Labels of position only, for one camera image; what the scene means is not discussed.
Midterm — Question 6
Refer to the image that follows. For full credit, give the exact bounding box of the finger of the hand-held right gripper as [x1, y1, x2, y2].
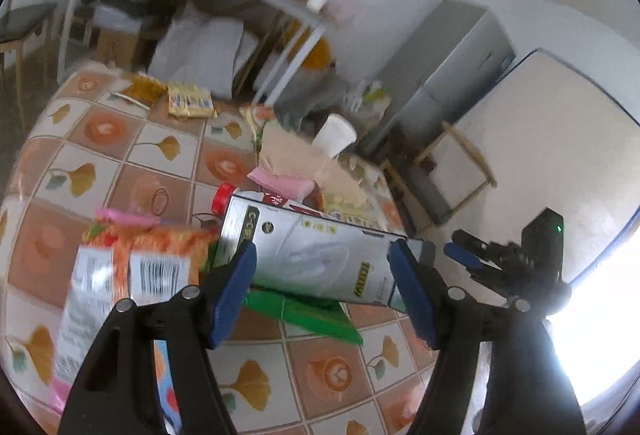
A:
[452, 229, 523, 266]
[444, 242, 506, 291]

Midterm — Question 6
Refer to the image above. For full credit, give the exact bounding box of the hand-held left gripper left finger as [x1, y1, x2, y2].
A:
[57, 242, 258, 435]

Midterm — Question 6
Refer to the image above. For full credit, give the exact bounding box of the pink orange snack packet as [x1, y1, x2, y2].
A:
[50, 209, 218, 398]

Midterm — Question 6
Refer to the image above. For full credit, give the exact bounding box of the yellow plastic bag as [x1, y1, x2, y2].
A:
[299, 36, 335, 72]

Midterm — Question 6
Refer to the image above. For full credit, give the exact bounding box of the grey cabinet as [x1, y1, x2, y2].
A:
[370, 0, 517, 156]

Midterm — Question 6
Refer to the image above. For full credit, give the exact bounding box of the cardboard box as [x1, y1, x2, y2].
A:
[94, 26, 143, 66]

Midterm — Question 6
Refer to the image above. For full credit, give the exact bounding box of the small brown white box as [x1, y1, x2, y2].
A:
[336, 152, 383, 183]

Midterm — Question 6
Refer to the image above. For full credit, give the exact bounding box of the yellow snack packet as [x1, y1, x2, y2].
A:
[121, 74, 167, 104]
[167, 81, 217, 119]

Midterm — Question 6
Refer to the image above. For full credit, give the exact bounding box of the white bottle red cap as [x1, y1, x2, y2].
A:
[211, 183, 326, 221]

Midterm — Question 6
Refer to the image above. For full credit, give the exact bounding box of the large green snack packet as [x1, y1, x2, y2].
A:
[242, 287, 364, 347]

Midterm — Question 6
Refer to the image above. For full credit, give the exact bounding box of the grey cloth pile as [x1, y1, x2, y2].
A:
[277, 65, 353, 123]

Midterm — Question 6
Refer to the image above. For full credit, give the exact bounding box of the brown paper bag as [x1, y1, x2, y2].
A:
[257, 120, 371, 210]

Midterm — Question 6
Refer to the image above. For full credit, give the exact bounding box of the silver white carton box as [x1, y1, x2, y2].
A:
[219, 194, 437, 313]

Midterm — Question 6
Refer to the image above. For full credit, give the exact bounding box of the pink tissue packet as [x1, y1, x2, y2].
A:
[247, 167, 315, 202]

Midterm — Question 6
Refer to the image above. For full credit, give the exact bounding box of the white plastic bag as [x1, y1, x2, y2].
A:
[345, 80, 393, 128]

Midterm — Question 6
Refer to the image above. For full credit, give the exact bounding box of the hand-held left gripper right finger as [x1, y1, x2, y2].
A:
[387, 240, 586, 435]

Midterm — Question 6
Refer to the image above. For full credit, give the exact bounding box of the wooden chair dark seat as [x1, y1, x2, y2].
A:
[380, 120, 499, 236]
[0, 4, 58, 130]

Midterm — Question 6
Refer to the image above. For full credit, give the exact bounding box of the white mattress blue edge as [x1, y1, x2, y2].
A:
[440, 49, 640, 296]

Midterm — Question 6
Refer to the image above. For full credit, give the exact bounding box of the white paper cup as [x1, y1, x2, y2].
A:
[311, 113, 357, 160]

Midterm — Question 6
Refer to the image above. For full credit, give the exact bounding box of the ginkgo print tablecloth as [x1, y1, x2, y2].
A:
[0, 65, 441, 435]

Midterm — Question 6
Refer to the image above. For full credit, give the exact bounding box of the white sack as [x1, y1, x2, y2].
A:
[149, 7, 261, 100]

